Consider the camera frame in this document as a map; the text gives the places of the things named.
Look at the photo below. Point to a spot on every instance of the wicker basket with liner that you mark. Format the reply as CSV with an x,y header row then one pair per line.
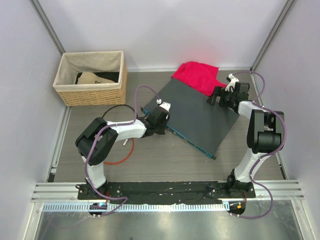
x,y
74,63

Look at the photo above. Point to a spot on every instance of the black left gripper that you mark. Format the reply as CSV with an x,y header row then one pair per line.
x,y
162,119

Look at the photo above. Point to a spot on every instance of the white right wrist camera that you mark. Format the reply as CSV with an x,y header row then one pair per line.
x,y
232,80

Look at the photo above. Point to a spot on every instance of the pink red cloth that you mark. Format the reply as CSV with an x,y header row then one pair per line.
x,y
199,76

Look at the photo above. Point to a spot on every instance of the slotted cable duct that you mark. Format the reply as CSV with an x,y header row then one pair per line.
x,y
89,206

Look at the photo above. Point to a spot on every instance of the grey blue network switch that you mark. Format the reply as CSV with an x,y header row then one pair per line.
x,y
192,119

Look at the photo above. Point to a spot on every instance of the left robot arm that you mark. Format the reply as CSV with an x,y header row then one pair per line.
x,y
97,140

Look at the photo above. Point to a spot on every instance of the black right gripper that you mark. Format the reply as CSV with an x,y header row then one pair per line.
x,y
223,95

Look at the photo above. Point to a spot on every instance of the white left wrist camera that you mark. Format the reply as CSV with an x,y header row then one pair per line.
x,y
162,106

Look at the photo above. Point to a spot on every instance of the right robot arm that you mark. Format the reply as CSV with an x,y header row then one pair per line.
x,y
265,136

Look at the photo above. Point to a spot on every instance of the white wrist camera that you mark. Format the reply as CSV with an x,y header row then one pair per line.
x,y
162,106
232,80

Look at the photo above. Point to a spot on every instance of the beige and black cloth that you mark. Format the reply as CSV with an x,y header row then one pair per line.
x,y
97,78

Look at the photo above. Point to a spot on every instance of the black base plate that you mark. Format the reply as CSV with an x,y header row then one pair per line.
x,y
174,192

